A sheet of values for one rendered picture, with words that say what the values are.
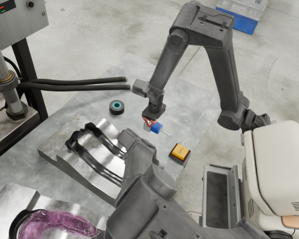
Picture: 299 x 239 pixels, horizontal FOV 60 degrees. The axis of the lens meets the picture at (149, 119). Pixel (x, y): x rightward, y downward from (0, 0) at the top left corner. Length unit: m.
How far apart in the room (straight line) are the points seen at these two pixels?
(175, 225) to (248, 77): 2.98
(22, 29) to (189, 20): 0.96
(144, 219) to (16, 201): 0.79
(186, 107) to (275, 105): 1.70
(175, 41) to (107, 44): 2.64
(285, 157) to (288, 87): 2.71
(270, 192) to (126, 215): 0.42
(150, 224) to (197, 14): 0.46
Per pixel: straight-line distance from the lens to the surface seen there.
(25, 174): 1.25
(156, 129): 1.16
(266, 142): 0.73
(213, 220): 0.92
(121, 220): 0.34
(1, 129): 1.44
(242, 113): 0.89
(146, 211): 0.33
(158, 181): 0.33
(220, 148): 2.41
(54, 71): 2.90
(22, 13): 1.39
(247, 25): 3.97
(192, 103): 1.52
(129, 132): 0.80
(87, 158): 1.11
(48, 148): 1.22
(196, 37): 0.62
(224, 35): 0.61
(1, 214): 1.08
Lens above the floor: 1.86
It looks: 50 degrees down
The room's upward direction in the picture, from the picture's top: 10 degrees clockwise
